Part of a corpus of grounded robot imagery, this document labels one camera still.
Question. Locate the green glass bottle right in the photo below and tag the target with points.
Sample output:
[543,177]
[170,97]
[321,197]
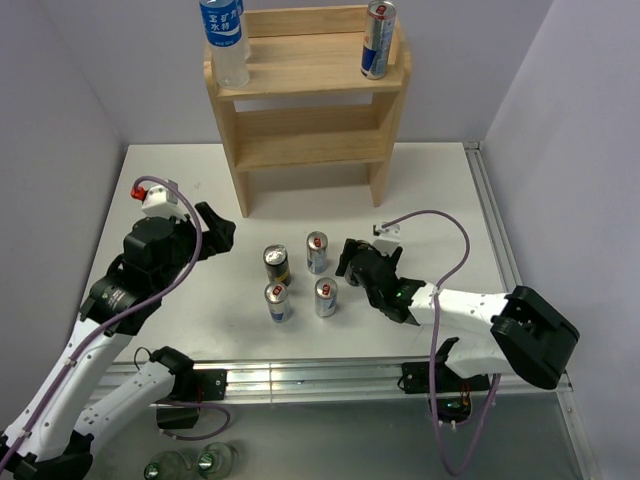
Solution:
[216,461]

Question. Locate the black can yellow label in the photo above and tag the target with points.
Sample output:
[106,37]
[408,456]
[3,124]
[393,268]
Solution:
[276,261]

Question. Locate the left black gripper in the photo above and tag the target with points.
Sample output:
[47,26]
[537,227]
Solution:
[219,237]

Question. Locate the wooden two-tier shelf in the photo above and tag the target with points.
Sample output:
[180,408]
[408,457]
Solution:
[313,51]

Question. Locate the clear water bottle blue label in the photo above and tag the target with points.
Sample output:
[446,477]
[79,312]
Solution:
[225,35]

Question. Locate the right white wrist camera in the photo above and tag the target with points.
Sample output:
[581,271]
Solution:
[386,239]

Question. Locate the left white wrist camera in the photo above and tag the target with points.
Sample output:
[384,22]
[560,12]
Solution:
[157,201]

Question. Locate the green glass bottle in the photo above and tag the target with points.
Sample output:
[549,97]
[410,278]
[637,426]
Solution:
[168,465]
[216,461]

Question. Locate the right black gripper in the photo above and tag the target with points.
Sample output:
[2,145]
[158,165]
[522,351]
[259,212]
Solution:
[394,259]

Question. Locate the green glass bottle left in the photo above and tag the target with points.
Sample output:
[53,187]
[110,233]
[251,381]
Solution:
[168,465]

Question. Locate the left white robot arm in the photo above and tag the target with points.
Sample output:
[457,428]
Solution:
[57,435]

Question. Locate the aluminium rail frame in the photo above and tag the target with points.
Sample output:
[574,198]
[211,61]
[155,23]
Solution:
[353,395]

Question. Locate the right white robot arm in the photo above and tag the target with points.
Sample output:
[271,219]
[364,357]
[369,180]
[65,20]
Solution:
[518,332]

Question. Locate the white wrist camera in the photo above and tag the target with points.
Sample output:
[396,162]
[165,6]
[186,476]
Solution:
[157,201]
[386,239]

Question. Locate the silver blue can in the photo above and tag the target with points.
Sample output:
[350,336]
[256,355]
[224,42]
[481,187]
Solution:
[326,291]
[378,34]
[317,252]
[277,299]

